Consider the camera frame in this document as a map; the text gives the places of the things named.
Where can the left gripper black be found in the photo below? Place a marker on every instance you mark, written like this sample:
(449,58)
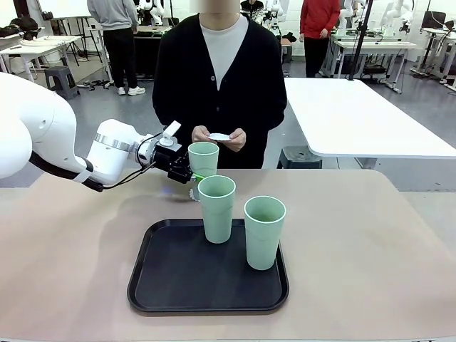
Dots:
(171,164)

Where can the pale green plastic cup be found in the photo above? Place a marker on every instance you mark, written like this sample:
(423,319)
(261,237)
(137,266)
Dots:
(217,221)
(263,242)
(204,160)

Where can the white scalloped paper coaster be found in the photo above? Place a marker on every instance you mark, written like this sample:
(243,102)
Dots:
(194,196)
(218,137)

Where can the person's right forearm black sleeve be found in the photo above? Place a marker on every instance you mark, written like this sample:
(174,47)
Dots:
(171,119)

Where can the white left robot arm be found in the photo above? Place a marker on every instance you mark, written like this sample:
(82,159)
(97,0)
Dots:
(110,149)

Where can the person's left forearm black sleeve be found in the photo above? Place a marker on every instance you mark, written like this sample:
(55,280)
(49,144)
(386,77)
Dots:
(265,123)

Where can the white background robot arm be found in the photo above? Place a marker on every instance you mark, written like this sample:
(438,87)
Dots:
(347,14)
(390,14)
(276,9)

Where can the person's right hand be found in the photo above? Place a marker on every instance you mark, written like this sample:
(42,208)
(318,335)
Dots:
(200,134)

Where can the person's left hand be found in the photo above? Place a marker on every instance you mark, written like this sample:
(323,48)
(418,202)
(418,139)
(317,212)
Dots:
(238,140)

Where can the person in black cardigan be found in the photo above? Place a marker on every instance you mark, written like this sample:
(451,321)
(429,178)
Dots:
(185,71)

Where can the black plastic step stool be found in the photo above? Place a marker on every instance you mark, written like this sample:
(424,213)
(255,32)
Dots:
(299,158)

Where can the black plastic serving tray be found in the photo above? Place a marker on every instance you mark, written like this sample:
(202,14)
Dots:
(185,278)

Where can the person in grey hoodie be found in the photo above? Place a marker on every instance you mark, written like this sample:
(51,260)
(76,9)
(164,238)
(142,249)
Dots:
(117,42)

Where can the small brown side desk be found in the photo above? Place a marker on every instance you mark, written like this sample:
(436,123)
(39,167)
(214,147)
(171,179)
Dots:
(285,44)

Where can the grey plastic step stool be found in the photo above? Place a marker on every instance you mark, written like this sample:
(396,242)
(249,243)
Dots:
(60,76)

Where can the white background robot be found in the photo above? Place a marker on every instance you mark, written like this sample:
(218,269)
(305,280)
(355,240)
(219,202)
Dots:
(156,10)

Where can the large white table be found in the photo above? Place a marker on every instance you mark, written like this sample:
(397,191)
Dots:
(356,117)

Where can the seated person in patterned sweater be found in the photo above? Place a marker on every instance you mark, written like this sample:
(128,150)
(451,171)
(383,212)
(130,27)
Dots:
(251,5)

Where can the white desk with white legs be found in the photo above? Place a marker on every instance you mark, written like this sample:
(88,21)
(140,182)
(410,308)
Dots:
(35,48)

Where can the person in red sweater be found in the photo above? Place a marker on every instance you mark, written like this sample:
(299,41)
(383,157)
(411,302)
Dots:
(318,18)

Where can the white whiteboard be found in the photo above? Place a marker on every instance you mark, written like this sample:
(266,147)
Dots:
(64,7)

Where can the black vertical stand pole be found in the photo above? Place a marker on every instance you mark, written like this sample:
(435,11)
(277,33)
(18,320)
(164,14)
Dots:
(360,42)

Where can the black bag on desk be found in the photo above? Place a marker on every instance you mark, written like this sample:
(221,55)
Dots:
(25,25)

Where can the long white workbench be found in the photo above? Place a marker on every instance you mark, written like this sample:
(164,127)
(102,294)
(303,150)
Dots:
(374,45)

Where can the white height-adjustable desk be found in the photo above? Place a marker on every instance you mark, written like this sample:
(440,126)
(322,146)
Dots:
(436,32)

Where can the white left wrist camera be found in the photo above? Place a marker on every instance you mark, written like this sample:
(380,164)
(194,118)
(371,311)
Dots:
(172,130)

